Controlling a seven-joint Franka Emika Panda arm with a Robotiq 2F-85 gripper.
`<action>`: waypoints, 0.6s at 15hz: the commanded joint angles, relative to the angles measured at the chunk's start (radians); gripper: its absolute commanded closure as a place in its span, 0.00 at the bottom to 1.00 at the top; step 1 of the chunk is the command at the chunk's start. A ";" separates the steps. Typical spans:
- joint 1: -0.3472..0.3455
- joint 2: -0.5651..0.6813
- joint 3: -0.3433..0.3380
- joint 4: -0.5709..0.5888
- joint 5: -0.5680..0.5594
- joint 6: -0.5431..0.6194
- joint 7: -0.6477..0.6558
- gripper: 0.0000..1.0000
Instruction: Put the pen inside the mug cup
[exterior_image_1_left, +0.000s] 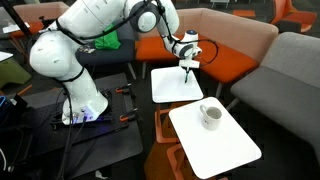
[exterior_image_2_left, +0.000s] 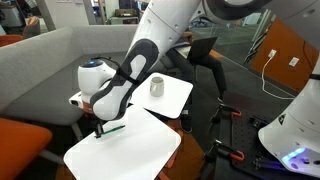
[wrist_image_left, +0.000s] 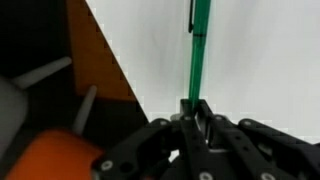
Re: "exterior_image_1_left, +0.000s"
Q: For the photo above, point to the green stool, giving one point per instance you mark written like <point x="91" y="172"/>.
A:
<point x="13" y="73"/>

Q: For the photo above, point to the patterned snack packet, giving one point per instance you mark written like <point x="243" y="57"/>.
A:
<point x="86" y="49"/>

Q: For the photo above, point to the dark grey armchair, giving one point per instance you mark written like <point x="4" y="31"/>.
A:
<point x="110" y="56"/>

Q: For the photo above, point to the green bag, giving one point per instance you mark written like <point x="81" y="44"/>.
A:
<point x="108" y="42"/>

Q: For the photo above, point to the orange ottoman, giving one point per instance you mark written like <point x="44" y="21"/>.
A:
<point x="244" y="13"/>

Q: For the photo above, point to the orange beige corner sofa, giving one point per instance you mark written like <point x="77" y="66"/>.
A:
<point x="230" y="63"/>

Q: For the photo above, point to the white paper scrap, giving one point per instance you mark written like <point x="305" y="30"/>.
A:
<point x="101" y="174"/>

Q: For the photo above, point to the beige orange armchair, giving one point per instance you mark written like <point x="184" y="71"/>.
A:
<point x="36" y="10"/>

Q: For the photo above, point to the orange black clamp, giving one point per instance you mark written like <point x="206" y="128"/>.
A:
<point x="122" y="89"/>
<point x="128" y="115"/>

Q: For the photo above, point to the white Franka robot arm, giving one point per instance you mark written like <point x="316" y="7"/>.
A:
<point x="53" y="56"/>

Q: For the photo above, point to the white flat panel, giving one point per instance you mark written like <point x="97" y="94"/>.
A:
<point x="5" y="56"/>

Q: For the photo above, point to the orange frame leg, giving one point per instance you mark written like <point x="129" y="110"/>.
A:
<point x="25" y="89"/>

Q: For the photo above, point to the white paper sheet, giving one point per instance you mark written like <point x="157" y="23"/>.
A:
<point x="15" y="28"/>

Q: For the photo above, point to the white mug cup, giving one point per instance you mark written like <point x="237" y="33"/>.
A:
<point x="211" y="117"/>

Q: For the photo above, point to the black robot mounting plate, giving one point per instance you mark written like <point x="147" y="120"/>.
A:
<point x="116" y="110"/>

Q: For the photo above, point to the black cart table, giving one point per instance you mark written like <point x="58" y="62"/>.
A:
<point x="110" y="146"/>

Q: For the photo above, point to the grey sofa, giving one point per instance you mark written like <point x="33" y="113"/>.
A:
<point x="283" y="90"/>

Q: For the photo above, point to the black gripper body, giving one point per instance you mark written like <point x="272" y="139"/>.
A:
<point x="190" y="63"/>

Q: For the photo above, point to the white side table orange frame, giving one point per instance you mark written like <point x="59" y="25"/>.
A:
<point x="213" y="150"/>
<point x="166" y="87"/>

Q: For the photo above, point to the orange chair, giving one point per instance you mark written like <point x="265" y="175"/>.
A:
<point x="293" y="15"/>

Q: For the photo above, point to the black electronics box blue light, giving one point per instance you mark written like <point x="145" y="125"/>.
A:
<point x="8" y="108"/>

